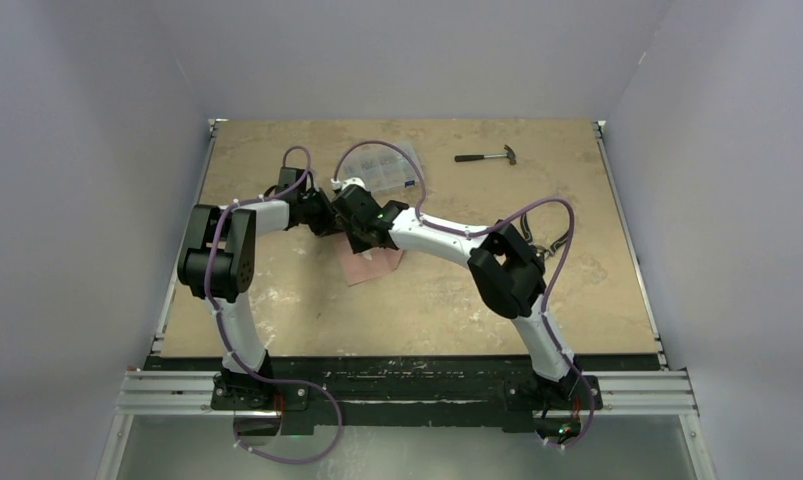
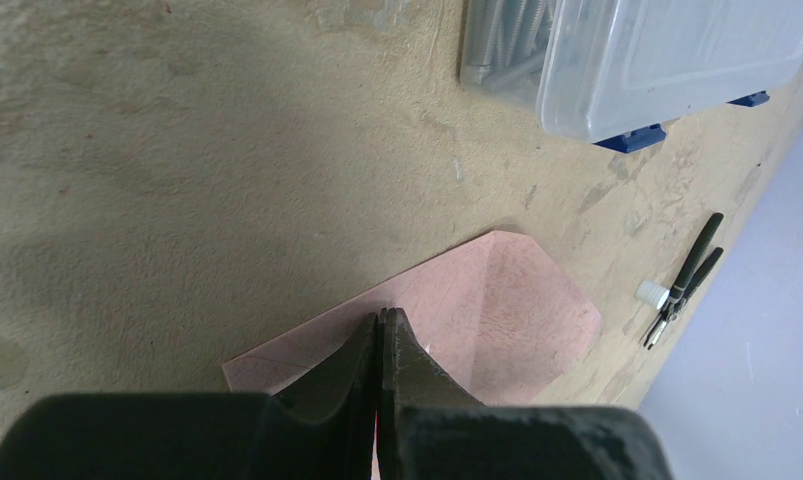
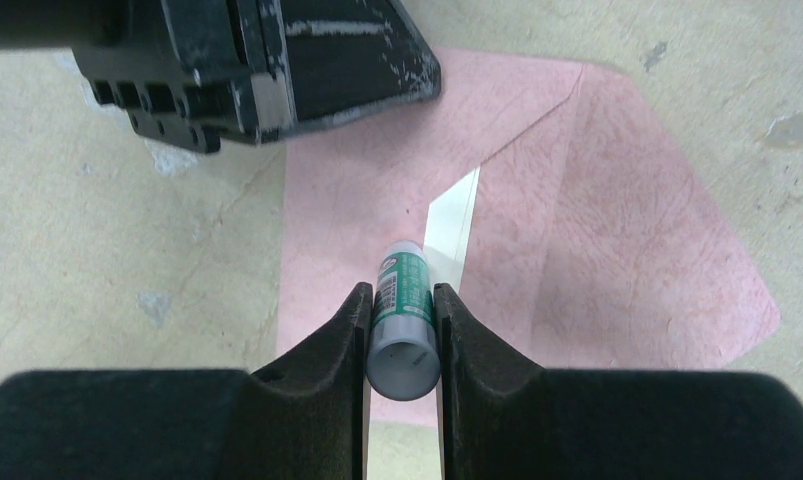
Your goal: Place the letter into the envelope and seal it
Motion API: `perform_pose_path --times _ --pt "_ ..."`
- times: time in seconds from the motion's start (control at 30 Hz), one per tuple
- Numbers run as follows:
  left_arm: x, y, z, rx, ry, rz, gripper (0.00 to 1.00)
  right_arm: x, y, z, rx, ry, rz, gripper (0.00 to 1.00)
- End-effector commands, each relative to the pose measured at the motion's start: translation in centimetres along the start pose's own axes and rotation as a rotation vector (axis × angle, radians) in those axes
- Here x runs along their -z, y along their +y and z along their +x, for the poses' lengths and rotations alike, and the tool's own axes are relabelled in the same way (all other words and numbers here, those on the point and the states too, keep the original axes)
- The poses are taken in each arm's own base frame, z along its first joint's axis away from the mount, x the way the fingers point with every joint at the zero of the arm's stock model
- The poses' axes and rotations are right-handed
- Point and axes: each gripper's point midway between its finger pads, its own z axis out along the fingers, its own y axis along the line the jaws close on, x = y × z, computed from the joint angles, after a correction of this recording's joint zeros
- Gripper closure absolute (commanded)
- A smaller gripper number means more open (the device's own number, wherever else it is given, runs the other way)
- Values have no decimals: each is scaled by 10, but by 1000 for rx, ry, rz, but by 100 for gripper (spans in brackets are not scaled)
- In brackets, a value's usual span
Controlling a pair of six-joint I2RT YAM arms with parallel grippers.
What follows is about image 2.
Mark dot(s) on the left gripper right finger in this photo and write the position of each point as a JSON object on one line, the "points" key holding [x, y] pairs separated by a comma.
{"points": [[429, 427]]}

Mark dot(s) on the white glue stick cap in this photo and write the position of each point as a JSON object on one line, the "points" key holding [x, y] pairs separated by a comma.
{"points": [[652, 294]]}

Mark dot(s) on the black pliers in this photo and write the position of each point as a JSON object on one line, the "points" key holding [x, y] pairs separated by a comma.
{"points": [[694, 271]]}

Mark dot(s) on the clear plastic screw box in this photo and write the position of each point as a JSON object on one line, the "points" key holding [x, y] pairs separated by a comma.
{"points": [[610, 73]]}

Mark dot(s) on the pink envelope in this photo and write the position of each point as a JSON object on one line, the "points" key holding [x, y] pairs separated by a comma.
{"points": [[496, 313]]}

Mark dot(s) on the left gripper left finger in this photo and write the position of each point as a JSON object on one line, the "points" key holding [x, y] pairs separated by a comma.
{"points": [[320, 427]]}

